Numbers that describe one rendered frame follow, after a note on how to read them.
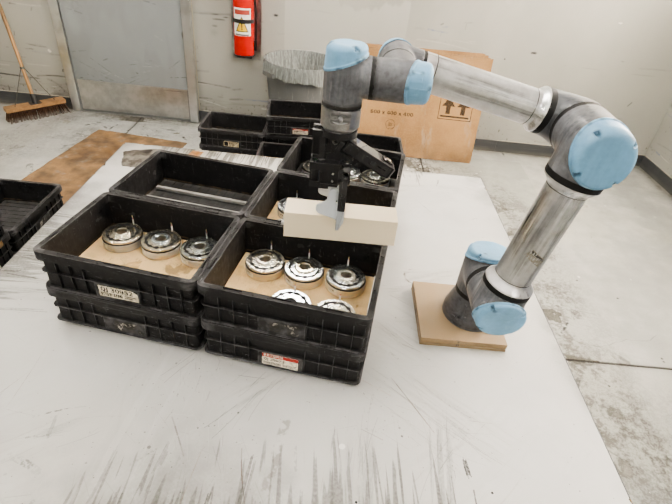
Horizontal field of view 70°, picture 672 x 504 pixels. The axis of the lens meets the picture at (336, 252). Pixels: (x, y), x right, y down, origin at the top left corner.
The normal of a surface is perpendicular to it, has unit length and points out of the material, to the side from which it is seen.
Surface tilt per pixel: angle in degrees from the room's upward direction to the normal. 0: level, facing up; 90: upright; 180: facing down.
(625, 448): 0
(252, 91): 90
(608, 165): 83
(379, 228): 90
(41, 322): 0
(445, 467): 0
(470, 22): 90
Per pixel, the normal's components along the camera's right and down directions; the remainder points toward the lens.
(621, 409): 0.09, -0.81
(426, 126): -0.01, 0.35
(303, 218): -0.04, 0.58
